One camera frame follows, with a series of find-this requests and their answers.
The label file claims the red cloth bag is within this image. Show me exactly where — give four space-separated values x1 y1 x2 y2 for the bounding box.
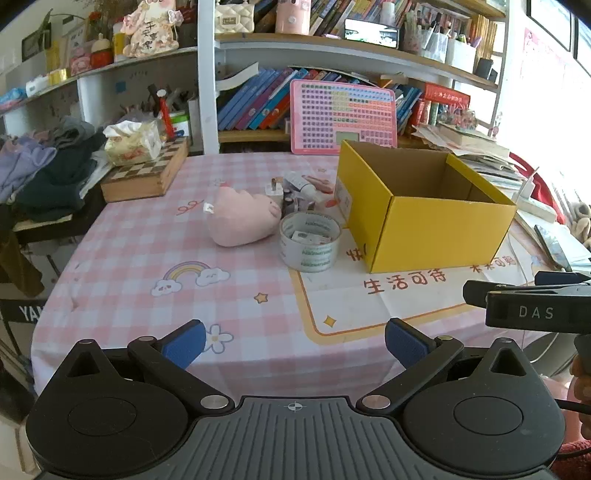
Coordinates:
508 152 566 222

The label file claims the pile of clothes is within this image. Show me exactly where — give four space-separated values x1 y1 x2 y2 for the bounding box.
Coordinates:
0 115 112 222

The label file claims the white power strip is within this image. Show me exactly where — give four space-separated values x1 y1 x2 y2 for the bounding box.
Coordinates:
516 194 557 221

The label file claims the black framed picture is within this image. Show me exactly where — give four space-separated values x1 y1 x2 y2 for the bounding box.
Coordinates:
526 0 573 51

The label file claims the plastic bag of snacks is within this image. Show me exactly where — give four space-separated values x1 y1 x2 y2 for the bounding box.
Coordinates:
102 120 163 167

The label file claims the person's right forearm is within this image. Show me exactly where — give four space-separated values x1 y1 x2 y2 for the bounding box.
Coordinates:
551 438 591 480

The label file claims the white bookshelf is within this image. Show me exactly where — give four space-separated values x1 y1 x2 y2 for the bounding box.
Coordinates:
0 0 513 155

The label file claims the pink canister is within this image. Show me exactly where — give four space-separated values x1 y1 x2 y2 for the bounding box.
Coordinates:
275 0 311 35

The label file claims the small black screen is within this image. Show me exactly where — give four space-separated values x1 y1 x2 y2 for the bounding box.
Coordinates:
344 18 400 47

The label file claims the white quilted purse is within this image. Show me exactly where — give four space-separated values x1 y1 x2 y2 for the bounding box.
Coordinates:
215 2 256 34

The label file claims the red book box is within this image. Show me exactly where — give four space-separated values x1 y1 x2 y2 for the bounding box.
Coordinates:
418 83 472 127

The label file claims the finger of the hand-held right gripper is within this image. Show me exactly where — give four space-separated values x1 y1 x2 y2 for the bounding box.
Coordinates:
463 279 591 308
534 271 591 285

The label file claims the row of upright shelf books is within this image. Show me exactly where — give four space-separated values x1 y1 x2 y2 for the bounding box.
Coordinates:
309 0 414 38

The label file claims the black smartphone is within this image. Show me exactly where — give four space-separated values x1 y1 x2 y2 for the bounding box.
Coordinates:
534 224 573 271

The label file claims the white squeeze bottle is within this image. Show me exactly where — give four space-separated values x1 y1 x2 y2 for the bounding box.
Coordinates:
283 172 319 195

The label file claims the small black framed sign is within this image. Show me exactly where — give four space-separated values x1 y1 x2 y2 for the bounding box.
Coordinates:
21 21 52 61

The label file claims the red pen with white top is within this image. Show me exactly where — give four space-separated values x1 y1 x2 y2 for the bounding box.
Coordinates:
156 90 176 139

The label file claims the pink decorative plaque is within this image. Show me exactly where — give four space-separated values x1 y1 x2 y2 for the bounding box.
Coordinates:
121 0 181 58

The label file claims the red white figurine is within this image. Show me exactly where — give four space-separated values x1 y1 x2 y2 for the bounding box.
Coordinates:
90 39 114 69

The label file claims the row of thin blue books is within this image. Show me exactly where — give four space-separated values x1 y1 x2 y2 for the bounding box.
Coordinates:
394 83 426 134

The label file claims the white pen holder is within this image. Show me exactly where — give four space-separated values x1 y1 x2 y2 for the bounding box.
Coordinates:
445 37 476 73

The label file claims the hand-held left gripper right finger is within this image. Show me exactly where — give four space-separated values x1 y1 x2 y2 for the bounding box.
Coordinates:
355 318 539 415

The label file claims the clear tape roll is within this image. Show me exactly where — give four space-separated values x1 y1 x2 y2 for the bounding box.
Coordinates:
279 212 342 273

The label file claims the row of colourful books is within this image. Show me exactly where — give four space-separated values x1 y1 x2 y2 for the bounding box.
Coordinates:
217 67 305 132

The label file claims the person's right hand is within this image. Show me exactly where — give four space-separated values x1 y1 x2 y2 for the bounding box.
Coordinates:
569 357 591 439

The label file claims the pink plush toy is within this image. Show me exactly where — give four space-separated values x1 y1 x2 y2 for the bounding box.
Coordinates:
206 186 283 247

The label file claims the brown plush toy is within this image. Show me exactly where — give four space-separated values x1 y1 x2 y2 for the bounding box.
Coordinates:
566 200 591 245

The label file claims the wooden chessboard box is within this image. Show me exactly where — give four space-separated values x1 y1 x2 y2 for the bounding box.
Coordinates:
100 136 190 204

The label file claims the yellow cardboard box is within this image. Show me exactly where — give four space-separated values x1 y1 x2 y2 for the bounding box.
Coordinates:
335 140 518 274

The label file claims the pink toy learning tablet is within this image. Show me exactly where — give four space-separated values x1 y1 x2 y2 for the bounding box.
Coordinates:
290 78 398 155

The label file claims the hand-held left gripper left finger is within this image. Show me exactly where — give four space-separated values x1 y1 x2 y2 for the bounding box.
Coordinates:
60 318 236 418

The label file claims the pink checkered tablecloth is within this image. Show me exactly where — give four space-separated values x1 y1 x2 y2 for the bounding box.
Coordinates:
31 152 561 407

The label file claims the white green container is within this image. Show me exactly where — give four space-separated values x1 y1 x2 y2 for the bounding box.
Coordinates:
168 111 191 138

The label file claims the stack of papers and books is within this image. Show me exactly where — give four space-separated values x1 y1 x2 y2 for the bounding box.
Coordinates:
411 122 527 185

